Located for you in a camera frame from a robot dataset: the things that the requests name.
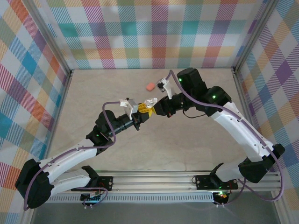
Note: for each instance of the white earbud charging case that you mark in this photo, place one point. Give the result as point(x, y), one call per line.
point(149, 102)

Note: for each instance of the orange earbud charging case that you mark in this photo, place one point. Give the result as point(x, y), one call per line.
point(150, 87)

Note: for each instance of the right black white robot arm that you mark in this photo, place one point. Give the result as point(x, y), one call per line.
point(243, 133)

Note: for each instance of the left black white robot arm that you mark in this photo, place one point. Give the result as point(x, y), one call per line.
point(70, 156)

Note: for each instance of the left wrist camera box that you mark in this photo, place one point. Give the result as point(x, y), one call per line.
point(130, 107)

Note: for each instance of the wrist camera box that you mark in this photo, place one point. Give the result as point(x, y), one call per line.
point(130, 107)
point(163, 85)

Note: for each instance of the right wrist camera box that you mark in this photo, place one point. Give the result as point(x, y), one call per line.
point(163, 85)

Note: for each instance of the aluminium table side rail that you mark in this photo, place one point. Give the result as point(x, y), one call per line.
point(245, 105)
point(57, 119)

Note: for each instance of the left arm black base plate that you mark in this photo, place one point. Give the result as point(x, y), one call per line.
point(106, 183)

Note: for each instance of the aluminium mounting rail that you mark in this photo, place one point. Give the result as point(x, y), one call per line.
point(151, 182)

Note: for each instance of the aluminium frame post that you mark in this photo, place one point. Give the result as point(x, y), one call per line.
point(47, 35)
point(253, 35)

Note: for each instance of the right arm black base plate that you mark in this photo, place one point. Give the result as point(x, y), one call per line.
point(203, 182)

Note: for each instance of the aluminium frame leg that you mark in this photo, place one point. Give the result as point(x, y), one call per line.
point(28, 217)
point(279, 214)

